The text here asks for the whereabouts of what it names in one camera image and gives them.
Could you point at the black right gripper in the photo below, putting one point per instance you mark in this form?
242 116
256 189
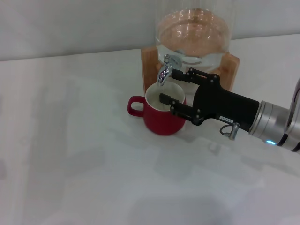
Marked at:
225 105

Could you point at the chrome dispenser faucet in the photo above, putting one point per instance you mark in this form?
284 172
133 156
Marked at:
162 75

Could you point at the red ceramic cup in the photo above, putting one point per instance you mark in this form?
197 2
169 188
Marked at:
161 124

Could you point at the wooden dispenser stand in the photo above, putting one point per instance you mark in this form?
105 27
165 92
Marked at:
150 68

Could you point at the glass drink dispenser jar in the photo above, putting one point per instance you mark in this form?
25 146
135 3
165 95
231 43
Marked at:
194 35

